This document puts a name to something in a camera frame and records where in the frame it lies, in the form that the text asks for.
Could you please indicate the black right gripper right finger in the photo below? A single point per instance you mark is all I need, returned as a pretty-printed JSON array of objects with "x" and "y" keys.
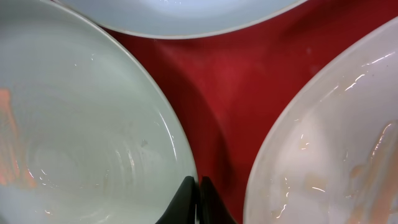
[{"x": 212, "y": 208}]

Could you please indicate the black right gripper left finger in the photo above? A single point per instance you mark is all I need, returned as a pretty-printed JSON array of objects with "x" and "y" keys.
[{"x": 182, "y": 208}]

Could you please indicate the pale green plate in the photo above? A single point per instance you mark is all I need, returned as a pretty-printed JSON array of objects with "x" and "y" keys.
[{"x": 87, "y": 136}]

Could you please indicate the white plate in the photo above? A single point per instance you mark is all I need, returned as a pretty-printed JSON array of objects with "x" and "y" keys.
[{"x": 331, "y": 156}]

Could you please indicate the red plastic tray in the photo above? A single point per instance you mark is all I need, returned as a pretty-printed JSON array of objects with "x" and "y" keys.
[{"x": 228, "y": 90}]

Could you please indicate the light blue plate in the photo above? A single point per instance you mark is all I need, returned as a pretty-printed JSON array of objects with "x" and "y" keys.
[{"x": 178, "y": 19}]

